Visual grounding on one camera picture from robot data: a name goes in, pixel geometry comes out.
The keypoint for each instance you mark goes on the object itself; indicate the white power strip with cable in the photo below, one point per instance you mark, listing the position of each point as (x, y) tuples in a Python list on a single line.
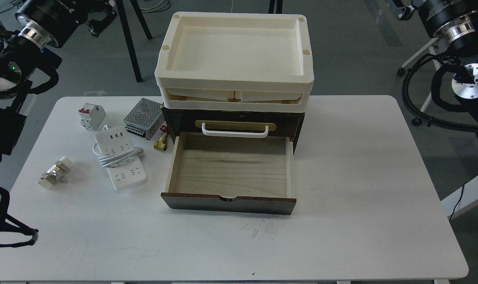
[(117, 154)]

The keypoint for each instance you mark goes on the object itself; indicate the brass valve fitting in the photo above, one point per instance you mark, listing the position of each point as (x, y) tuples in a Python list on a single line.
[(161, 143)]

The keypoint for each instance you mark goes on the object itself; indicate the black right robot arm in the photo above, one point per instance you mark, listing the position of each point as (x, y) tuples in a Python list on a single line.
[(454, 85)]

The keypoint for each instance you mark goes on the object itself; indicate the silver white metal connector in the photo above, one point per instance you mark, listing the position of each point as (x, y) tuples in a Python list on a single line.
[(56, 173)]

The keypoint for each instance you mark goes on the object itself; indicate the metal mesh power supply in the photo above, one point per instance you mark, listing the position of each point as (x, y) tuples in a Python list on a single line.
[(144, 119)]

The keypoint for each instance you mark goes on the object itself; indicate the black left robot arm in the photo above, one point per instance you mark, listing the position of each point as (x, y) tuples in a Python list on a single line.
[(27, 66)]

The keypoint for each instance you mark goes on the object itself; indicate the open wooden drawer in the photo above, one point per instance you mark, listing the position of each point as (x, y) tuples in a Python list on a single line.
[(232, 174)]

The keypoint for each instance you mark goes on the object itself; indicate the white drawer handle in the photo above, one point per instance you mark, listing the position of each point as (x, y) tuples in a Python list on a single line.
[(234, 134)]

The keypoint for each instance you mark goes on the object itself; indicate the cream plastic tray top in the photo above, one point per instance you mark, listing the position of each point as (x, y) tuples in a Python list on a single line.
[(236, 62)]

